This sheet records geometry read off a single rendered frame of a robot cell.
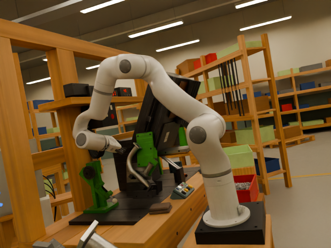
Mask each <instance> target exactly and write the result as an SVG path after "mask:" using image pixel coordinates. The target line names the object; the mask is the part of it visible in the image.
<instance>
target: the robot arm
mask: <svg viewBox="0 0 331 248"><path fill-rule="evenodd" d="M117 79H143V80H144V81H146V82H147V83H148V84H149V86H150V88H151V90H152V93H153V95H154V97H155V98H156V99H157V100H158V101H159V102H160V103H161V104H162V105H163V106H164V107H166V108H167V109H168V110H169V111H171V112H172V113H174V114H175V115H177V116H178V117H180V118H182V119H183V120H185V121H186V122H188V123H189V124H188V126H187V130H186V138H187V143H188V146H189V148H190V150H191V152H192V153H193V155H194V156H195V157H196V159H197V160H198V162H199V165H200V169H201V174H202V178H203V182H204V187H205V192H206V196H207V201H208V205H209V209H210V210H209V211H207V212H206V213H205V214H204V215H203V222H204V223H205V224H206V225H208V226H210V227H214V228H227V227H233V226H236V225H239V224H242V223H243V222H245V221H246V220H247V219H248V218H249V217H250V210H249V209H248V208H247V207H245V206H242V205H239V201H238V197H237V192H236V188H235V183H234V178H233V174H232V168H231V163H230V160H229V157H228V156H227V154H226V153H225V152H224V150H223V148H222V146H221V143H220V138H221V137H223V135H224V134H225V131H226V123H225V121H224V119H223V118H222V117H221V115H219V114H218V113H217V112H216V111H214V110H212V109H211V108H209V107H208V106H206V105H204V104H203V103H201V102H199V101H198V100H196V99H194V98H193V97H191V96H190V95H188V94H187V93H186V92H184V91H183V90H182V89H181V88H180V87H179V86H178V85H177V84H175V83H174V82H173V81H172V80H171V79H170V77H169V76H168V75H167V73H166V71H165V70H164V68H163V66H162V65H161V64H160V63H159V62H158V61H157V60H156V59H154V58H153V57H150V56H145V55H136V54H120V55H117V56H114V57H109V58H106V59H104V60H103V61H102V62H101V63H100V65H99V68H98V71H97V76H96V80H95V85H94V89H93V94H92V98H91V103H90V107H89V109H88V110H86V111H84V112H82V113H81V114H80V115H78V117H77V118H76V120H75V123H74V126H73V131H72V136H73V138H74V139H75V143H76V146H77V147H78V148H81V149H88V150H95V151H104V150H105V151H108V152H112V153H119V154H121V155H122V154H123V153H124V152H125V151H126V149H127V148H124V147H122V146H121V145H120V144H119V143H118V142H119V140H117V139H114V138H113V137H112V136H108V135H101V134H97V133H93V132H91V131H89V130H88V129H87V126H88V123H89V121H90V119H94V120H99V121H101V120H104V119H105V118H106V116H107V113H108V110H109V106H110V103H111V99H112V95H113V91H114V88H115V84H116V80H117ZM119 149H120V150H119Z"/></svg>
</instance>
